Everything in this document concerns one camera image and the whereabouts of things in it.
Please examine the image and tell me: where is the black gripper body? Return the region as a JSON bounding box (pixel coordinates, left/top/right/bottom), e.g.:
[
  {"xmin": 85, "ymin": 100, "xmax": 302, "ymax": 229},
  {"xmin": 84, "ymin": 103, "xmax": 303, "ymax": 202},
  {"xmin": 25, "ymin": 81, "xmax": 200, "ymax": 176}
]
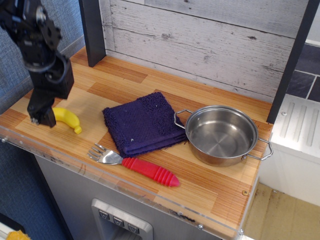
[{"xmin": 26, "ymin": 53, "xmax": 74, "ymax": 118}]

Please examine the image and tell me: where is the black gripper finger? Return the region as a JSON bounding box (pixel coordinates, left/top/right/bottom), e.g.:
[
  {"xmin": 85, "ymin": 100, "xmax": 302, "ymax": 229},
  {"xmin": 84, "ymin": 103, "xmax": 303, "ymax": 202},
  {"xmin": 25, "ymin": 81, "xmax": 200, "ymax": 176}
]
[
  {"xmin": 39, "ymin": 107, "xmax": 56, "ymax": 128},
  {"xmin": 30, "ymin": 113, "xmax": 42, "ymax": 125}
]

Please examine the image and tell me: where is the yellow toy banana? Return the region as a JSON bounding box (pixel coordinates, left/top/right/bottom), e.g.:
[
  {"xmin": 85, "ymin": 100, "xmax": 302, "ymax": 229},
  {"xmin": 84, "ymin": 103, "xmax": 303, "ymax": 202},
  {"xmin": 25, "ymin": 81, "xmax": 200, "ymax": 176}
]
[{"xmin": 52, "ymin": 107, "xmax": 82, "ymax": 134}]

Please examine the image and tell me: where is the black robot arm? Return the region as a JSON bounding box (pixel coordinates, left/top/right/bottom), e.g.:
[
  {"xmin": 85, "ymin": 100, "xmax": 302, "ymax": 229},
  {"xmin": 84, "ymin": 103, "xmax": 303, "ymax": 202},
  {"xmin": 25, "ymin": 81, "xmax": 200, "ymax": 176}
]
[{"xmin": 0, "ymin": 0, "xmax": 74, "ymax": 128}]

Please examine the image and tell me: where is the clear acrylic edge guard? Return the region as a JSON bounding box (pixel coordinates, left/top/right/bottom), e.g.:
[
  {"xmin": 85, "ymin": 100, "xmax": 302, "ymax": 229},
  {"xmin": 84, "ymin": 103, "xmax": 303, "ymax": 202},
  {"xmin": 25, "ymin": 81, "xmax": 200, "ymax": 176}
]
[{"xmin": 0, "ymin": 122, "xmax": 260, "ymax": 240}]

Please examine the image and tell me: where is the purple folded towel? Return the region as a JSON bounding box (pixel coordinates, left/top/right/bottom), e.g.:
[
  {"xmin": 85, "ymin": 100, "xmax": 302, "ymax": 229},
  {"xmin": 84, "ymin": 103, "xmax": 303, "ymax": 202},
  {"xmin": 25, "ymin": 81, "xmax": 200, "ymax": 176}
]
[{"xmin": 102, "ymin": 92, "xmax": 187, "ymax": 158}]

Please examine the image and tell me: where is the yellow object bottom left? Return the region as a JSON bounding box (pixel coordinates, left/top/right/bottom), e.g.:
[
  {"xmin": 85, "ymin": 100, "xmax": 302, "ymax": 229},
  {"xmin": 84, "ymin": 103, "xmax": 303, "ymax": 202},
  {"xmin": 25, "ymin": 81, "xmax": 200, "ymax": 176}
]
[{"xmin": 0, "ymin": 225, "xmax": 31, "ymax": 240}]

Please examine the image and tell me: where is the silver dispenser button panel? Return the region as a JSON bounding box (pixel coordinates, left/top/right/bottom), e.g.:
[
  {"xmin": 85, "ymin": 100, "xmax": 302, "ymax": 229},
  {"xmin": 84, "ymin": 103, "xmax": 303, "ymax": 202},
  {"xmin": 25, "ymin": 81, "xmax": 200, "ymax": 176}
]
[{"xmin": 91, "ymin": 198, "xmax": 154, "ymax": 240}]

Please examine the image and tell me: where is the stainless steel pot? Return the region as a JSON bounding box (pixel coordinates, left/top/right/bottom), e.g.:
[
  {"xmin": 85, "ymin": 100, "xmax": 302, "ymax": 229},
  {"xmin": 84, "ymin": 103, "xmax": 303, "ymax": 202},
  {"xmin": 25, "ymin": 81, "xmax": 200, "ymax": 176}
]
[{"xmin": 173, "ymin": 105, "xmax": 274, "ymax": 167}]

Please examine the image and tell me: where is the red handled metal fork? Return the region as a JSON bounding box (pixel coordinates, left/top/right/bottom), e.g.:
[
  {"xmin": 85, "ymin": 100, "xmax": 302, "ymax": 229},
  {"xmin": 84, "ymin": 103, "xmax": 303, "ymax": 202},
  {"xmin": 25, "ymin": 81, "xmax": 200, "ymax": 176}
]
[{"xmin": 87, "ymin": 143, "xmax": 180, "ymax": 187}]

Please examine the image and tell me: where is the dark left shelf post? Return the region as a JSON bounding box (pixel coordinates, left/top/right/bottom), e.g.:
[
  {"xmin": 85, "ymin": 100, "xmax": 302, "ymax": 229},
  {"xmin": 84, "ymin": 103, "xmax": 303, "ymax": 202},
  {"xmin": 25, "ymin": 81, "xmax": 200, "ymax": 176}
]
[{"xmin": 78, "ymin": 0, "xmax": 106, "ymax": 67}]

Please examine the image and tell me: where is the dark shelf post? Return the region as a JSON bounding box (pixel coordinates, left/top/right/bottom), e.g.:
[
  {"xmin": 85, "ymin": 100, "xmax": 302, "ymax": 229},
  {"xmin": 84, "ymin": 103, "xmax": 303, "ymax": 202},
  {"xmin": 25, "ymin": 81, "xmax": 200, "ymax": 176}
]
[
  {"xmin": 78, "ymin": 0, "xmax": 106, "ymax": 67},
  {"xmin": 266, "ymin": 0, "xmax": 320, "ymax": 124}
]

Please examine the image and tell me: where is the dark right shelf post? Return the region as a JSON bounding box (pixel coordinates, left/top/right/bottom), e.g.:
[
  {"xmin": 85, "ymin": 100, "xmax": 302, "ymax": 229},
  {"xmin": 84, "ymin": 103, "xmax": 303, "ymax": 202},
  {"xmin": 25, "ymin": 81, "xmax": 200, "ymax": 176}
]
[{"xmin": 266, "ymin": 0, "xmax": 320, "ymax": 124}]

